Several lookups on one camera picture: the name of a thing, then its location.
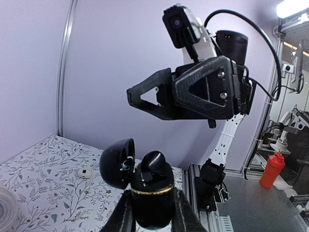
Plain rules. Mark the small white earbud case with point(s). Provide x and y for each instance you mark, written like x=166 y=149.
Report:
x=84 y=173

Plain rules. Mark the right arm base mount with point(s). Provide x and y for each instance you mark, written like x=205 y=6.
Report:
x=208 y=195

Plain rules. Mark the red shaker bottle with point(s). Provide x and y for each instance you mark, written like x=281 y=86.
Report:
x=275 y=164

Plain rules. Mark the aluminium corner post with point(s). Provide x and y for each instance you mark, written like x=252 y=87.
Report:
x=263 y=104
x=62 y=63

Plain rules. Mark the grey spiral ceramic plate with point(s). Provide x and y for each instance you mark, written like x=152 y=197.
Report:
x=8 y=209

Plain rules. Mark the black earbud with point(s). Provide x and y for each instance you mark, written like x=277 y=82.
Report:
x=153 y=162

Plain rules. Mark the right aluminium corner post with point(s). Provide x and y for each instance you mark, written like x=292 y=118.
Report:
x=263 y=104

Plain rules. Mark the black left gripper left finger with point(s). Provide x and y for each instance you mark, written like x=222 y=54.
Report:
x=121 y=219

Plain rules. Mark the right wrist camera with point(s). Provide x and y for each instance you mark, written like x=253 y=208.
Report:
x=183 y=28

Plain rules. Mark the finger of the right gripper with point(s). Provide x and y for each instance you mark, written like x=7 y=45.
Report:
x=154 y=96

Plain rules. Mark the black earbud charging case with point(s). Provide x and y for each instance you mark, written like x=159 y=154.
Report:
x=152 y=195

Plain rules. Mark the aluminium front rail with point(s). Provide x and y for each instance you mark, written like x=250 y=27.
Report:
x=211 y=221

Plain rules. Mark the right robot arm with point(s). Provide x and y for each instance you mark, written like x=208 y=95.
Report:
x=234 y=46

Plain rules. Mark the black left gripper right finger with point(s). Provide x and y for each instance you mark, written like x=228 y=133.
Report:
x=184 y=218

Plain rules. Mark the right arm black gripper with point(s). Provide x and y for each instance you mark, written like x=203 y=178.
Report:
x=215 y=88

